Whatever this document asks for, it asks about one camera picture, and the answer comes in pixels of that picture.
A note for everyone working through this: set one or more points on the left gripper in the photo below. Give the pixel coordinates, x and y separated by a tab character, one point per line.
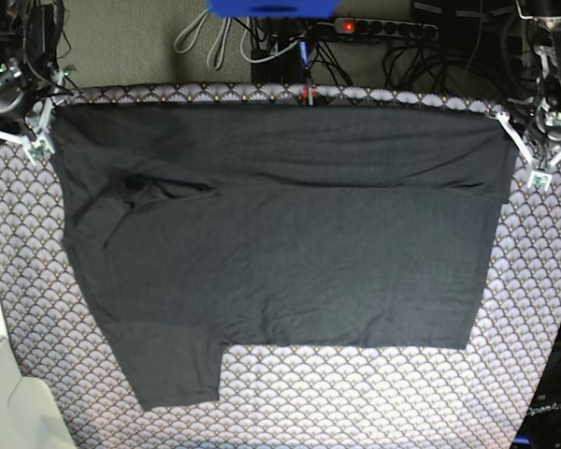
533	123

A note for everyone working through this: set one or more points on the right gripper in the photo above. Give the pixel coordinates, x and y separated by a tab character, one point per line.
27	101

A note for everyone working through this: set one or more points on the dark grey T-shirt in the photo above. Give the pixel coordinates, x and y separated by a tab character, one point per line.
191	229

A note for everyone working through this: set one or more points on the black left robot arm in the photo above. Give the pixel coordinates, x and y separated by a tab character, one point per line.
541	21

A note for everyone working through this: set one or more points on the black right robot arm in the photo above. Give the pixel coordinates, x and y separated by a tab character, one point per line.
31	31

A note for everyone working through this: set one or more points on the black power strip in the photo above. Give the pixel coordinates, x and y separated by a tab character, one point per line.
383	28

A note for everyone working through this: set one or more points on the red table clamp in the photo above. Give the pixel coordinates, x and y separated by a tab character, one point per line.
309	95

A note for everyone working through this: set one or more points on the white plastic bin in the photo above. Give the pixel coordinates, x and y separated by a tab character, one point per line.
29	416

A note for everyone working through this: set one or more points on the fan-patterned table cloth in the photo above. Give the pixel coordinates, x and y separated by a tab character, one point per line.
309	397

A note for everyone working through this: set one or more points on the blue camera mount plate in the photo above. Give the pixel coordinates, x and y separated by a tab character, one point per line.
273	8

